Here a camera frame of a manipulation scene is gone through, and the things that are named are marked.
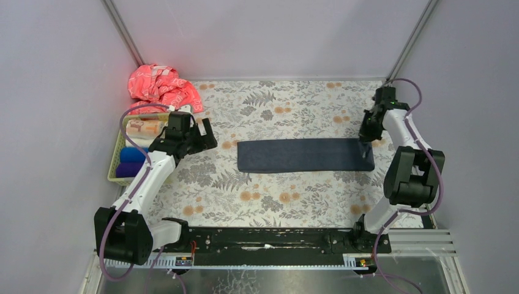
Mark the beige lettered towel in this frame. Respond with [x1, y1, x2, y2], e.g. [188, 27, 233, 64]
[126, 119, 166, 139]

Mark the purple towel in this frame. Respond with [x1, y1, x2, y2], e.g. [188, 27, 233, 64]
[115, 162, 144, 178]

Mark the dark grey cloth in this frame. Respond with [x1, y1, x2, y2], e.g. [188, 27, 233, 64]
[237, 138, 375, 173]

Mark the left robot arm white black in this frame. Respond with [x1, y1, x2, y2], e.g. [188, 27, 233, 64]
[94, 111, 217, 265]

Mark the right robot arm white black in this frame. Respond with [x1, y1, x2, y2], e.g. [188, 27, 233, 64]
[359, 86, 445, 234]

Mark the white rolled towel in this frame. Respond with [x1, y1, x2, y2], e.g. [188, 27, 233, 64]
[125, 138, 154, 148]

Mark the blue rolled towel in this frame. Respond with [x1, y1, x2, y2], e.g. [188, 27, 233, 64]
[119, 147, 148, 163]

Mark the floral table cloth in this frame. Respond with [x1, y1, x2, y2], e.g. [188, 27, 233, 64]
[148, 81, 394, 228]

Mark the pink patterned cloth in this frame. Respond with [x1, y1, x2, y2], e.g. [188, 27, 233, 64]
[127, 64, 204, 115]

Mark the pale green plastic basket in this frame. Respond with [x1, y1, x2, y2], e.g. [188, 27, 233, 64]
[107, 113, 168, 186]

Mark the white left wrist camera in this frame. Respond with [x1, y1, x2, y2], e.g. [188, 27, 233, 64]
[176, 105, 193, 115]

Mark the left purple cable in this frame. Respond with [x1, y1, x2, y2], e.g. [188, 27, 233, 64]
[98, 103, 192, 294]

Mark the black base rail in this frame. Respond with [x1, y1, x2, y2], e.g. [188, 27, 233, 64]
[164, 227, 392, 266]

